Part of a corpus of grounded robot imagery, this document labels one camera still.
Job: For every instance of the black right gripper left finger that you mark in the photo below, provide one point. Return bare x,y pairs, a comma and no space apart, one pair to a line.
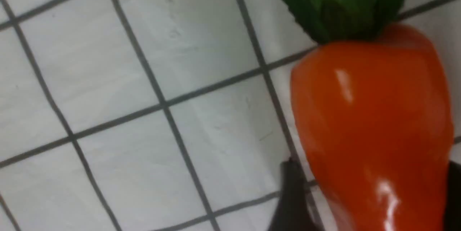
291,213

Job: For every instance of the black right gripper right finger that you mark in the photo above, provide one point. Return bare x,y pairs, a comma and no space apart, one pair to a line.
452,214

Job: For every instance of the orange carrot with leaves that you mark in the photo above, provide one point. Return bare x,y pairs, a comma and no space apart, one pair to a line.
373,113

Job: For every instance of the white grid tablecloth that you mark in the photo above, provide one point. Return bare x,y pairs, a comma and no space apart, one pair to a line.
150,115

